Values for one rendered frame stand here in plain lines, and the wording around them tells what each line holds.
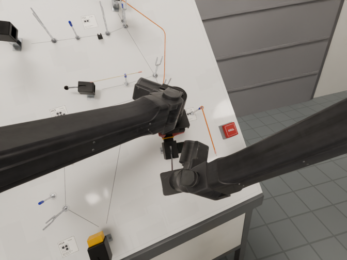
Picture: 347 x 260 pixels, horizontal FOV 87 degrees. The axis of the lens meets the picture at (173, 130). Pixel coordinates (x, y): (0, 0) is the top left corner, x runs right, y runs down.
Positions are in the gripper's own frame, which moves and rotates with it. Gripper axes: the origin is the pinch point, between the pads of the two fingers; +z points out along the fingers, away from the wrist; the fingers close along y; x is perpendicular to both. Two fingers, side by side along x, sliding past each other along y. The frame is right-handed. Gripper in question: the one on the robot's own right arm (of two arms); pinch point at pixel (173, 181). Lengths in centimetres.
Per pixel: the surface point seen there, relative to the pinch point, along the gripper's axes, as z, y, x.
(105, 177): 3.5, 22.1, -5.7
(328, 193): 79, -147, 39
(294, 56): 111, -210, -122
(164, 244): 8.3, 5.6, 20.5
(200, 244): 27.1, -11.5, 30.1
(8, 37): -12, 42, -49
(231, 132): -1.5, -25.0, -13.1
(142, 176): 3.8, 10.0, -3.6
